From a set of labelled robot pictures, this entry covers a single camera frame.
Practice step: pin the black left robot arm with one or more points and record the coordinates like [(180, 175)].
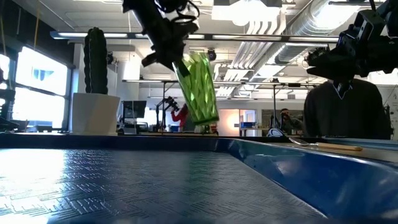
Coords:
[(146, 4)]

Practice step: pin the white hexagonal plant pot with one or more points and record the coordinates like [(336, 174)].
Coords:
[(93, 113)]

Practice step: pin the green cactus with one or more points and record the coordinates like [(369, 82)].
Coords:
[(95, 62)]

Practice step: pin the blue storage box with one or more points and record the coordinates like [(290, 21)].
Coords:
[(248, 125)]

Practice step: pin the black dome camera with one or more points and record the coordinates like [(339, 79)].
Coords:
[(211, 54)]

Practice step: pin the white blue round object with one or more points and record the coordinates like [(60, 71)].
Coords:
[(275, 133)]

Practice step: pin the dark background machine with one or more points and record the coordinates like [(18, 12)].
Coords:
[(6, 109)]

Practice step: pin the black computer monitor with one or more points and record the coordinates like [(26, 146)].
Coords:
[(133, 109)]

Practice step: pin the person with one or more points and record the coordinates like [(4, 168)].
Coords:
[(182, 116), (342, 115), (287, 123)]

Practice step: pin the blue plastic tray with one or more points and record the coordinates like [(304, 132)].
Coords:
[(124, 186)]

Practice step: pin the black background robot arm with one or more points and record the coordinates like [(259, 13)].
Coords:
[(163, 105)]

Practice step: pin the silver ventilation duct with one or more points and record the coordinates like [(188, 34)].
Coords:
[(311, 28)]

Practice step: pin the long ceiling light bar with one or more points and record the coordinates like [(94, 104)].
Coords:
[(217, 37)]

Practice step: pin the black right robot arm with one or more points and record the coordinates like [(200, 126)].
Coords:
[(390, 18)]

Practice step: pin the green faceted plastic cup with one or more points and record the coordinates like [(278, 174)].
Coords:
[(199, 93)]

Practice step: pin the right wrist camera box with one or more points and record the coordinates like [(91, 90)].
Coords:
[(370, 21)]

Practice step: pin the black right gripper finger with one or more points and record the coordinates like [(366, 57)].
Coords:
[(323, 57), (329, 73)]

